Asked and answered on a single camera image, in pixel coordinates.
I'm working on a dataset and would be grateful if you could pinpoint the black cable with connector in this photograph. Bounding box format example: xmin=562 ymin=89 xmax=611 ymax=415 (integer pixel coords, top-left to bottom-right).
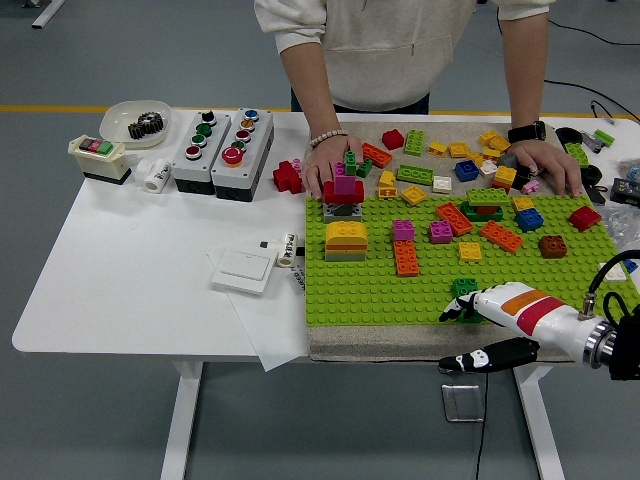
xmin=589 ymin=99 xmax=617 ymax=125

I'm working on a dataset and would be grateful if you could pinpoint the long black floor cable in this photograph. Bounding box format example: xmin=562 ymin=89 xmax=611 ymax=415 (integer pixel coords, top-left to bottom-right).
xmin=496 ymin=0 xmax=640 ymax=124

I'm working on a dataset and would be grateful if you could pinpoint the magenta two-by-two brick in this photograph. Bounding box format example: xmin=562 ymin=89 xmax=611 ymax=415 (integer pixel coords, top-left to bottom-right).
xmin=428 ymin=219 xmax=454 ymax=245

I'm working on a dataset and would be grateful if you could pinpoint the white wall switch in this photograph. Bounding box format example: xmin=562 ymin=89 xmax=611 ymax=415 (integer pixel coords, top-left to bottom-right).
xmin=209 ymin=248 xmax=279 ymax=297

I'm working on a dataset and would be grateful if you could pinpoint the blue two-by-two brick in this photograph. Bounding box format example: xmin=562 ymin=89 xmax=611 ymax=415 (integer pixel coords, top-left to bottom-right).
xmin=454 ymin=159 xmax=481 ymax=183
xmin=513 ymin=207 xmax=545 ymax=233

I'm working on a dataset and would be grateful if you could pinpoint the cream red-green switch box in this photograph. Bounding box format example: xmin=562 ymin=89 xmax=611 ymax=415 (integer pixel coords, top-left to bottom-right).
xmin=67 ymin=134 xmax=134 ymax=186

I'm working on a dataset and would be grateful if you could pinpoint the white plastic bowl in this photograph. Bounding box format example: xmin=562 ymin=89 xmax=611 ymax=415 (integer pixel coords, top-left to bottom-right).
xmin=98 ymin=99 xmax=174 ymax=150

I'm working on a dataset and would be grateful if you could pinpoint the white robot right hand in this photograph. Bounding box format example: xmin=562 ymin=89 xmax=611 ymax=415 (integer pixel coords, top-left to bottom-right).
xmin=438 ymin=281 xmax=604 ymax=375

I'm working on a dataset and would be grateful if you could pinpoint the dark green arch brick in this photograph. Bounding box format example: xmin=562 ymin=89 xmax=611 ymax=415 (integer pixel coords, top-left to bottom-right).
xmin=459 ymin=200 xmax=505 ymax=224

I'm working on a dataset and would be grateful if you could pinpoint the orange two-by-four brick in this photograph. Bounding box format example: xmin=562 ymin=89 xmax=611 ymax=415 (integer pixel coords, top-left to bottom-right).
xmin=360 ymin=142 xmax=394 ymax=169
xmin=392 ymin=239 xmax=421 ymax=278
xmin=478 ymin=219 xmax=525 ymax=254
xmin=434 ymin=202 xmax=474 ymax=237

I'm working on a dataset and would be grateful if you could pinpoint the clear plastic bag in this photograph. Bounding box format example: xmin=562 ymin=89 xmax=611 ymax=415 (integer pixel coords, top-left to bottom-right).
xmin=597 ymin=204 xmax=640 ymax=246

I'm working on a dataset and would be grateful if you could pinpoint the grey-brown cushion mat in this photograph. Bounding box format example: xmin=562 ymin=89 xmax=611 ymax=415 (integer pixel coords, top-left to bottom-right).
xmin=304 ymin=120 xmax=640 ymax=364

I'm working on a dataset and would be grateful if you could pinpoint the metal floor socket box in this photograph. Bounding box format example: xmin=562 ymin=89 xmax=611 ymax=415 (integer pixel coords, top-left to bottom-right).
xmin=439 ymin=382 xmax=486 ymax=424

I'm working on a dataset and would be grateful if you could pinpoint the lime two-by-four brick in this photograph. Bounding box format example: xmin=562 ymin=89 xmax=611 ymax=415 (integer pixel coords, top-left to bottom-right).
xmin=403 ymin=128 xmax=427 ymax=156
xmin=465 ymin=187 xmax=511 ymax=207

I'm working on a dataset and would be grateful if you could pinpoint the white background table foot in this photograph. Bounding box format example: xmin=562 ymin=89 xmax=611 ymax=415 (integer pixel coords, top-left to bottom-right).
xmin=30 ymin=0 xmax=66 ymax=29

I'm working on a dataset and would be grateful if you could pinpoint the dark green two-by-four brick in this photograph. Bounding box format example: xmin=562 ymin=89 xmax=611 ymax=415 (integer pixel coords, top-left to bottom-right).
xmin=451 ymin=277 xmax=489 ymax=325

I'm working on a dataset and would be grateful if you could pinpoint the grey-olive brick layer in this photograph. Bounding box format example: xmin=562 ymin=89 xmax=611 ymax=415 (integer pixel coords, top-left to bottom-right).
xmin=325 ymin=249 xmax=368 ymax=264

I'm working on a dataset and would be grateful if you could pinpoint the beaded bracelet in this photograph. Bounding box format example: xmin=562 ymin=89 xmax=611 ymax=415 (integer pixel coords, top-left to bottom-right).
xmin=308 ymin=126 xmax=349 ymax=147

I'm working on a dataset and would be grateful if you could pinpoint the person's right hand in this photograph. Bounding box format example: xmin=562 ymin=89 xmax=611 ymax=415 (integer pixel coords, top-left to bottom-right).
xmin=299 ymin=132 xmax=365 ymax=201

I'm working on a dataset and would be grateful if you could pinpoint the white paper sheet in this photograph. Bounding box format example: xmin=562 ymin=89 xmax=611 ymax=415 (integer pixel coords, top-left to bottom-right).
xmin=207 ymin=249 xmax=310 ymax=372

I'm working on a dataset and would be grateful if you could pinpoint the grey emergency-stop control box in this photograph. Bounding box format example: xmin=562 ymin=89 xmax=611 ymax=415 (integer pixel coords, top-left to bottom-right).
xmin=210 ymin=107 xmax=275 ymax=201

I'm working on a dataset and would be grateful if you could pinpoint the thin black hanging cable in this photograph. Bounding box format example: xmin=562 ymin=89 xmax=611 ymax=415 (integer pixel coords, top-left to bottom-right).
xmin=473 ymin=372 xmax=490 ymax=480

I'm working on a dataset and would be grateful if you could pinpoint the red arch brick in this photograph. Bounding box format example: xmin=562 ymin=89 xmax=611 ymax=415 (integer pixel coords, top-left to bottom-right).
xmin=323 ymin=179 xmax=366 ymax=205

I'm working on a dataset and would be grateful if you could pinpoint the lime two-by-four plate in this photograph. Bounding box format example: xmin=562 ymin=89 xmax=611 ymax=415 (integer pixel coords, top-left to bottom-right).
xmin=396 ymin=163 xmax=434 ymax=186

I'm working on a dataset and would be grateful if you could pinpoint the black metal gear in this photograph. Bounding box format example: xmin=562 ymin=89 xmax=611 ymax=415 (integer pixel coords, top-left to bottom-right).
xmin=127 ymin=111 xmax=167 ymax=140

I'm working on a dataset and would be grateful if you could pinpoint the green studded baseplate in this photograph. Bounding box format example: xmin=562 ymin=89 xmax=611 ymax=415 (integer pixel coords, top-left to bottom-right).
xmin=303 ymin=193 xmax=640 ymax=327

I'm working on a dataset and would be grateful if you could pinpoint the red sloped two-by-two brick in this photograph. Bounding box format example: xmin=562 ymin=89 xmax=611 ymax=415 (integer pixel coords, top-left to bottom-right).
xmin=568 ymin=204 xmax=604 ymax=232

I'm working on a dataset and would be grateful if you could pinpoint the small grey device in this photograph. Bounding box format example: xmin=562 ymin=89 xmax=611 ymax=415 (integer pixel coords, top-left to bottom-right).
xmin=579 ymin=129 xmax=609 ymax=154

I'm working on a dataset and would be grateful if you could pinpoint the white table leg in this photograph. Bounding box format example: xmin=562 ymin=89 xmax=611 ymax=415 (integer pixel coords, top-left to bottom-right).
xmin=159 ymin=360 xmax=205 ymax=480
xmin=512 ymin=365 xmax=569 ymax=480

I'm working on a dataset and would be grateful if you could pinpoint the black button device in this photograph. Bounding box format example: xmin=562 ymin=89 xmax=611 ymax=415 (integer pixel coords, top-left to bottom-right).
xmin=609 ymin=177 xmax=640 ymax=205

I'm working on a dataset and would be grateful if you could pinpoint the brown two-by-two brick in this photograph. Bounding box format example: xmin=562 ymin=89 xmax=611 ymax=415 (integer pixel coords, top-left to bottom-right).
xmin=538 ymin=234 xmax=569 ymax=260

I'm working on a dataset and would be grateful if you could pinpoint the person's left hand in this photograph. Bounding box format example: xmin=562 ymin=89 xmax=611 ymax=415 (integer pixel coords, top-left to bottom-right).
xmin=504 ymin=137 xmax=585 ymax=197

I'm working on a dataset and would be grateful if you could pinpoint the grey base brick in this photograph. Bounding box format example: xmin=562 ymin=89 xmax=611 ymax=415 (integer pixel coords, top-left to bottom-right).
xmin=323 ymin=201 xmax=365 ymax=225

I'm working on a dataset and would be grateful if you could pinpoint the grey four-button control box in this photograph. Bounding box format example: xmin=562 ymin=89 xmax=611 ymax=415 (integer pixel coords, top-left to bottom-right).
xmin=171 ymin=109 xmax=234 ymax=195

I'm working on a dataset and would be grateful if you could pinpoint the red cross-shaped brick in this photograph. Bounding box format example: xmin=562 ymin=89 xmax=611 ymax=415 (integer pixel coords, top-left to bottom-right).
xmin=272 ymin=159 xmax=304 ymax=195

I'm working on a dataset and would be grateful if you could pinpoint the person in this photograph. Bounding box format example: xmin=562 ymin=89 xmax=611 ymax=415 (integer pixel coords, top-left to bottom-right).
xmin=253 ymin=0 xmax=556 ymax=115

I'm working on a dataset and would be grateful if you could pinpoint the labelled white pipe fitting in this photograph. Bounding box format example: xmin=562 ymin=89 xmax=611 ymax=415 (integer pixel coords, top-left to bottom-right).
xmin=276 ymin=232 xmax=300 ymax=269

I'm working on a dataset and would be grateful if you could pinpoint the yellow domed brick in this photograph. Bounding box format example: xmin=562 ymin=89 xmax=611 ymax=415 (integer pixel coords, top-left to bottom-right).
xmin=324 ymin=220 xmax=369 ymax=247

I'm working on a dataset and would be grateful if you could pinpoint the black wrist watch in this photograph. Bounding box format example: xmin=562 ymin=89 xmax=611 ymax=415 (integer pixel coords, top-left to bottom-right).
xmin=507 ymin=119 xmax=548 ymax=144

